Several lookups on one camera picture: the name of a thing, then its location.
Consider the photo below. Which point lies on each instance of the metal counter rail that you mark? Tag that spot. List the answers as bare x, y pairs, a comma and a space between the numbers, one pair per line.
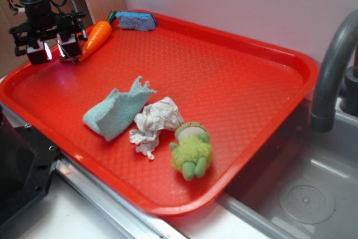
79, 206

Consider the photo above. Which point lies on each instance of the grey faucet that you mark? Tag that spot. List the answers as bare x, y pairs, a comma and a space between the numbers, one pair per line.
339, 56

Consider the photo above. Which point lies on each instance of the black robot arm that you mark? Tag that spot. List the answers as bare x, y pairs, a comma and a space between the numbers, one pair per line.
38, 12

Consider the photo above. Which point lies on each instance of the dark faucet handle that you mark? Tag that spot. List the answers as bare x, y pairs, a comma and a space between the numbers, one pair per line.
348, 92

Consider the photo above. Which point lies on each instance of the grey sink basin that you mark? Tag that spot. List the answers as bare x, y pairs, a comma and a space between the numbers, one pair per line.
301, 183

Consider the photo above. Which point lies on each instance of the crumpled white paper towel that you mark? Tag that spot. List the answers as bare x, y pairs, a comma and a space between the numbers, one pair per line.
161, 115

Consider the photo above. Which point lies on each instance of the orange toy carrot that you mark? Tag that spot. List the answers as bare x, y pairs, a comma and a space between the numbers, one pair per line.
99, 34

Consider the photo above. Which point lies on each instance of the red plastic tray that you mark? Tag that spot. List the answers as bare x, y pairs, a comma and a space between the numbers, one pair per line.
240, 89

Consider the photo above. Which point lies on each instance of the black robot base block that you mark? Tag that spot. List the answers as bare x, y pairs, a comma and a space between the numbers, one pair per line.
28, 160

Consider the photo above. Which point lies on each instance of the blue sponge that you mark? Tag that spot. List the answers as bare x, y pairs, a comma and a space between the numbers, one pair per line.
139, 21

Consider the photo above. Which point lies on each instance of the green plush frog toy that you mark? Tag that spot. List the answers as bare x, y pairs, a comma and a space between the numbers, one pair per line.
192, 153

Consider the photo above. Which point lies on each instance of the light blue cloth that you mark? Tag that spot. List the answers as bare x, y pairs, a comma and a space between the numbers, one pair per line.
117, 111

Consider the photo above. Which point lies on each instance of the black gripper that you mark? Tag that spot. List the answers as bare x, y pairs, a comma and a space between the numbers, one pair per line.
65, 25

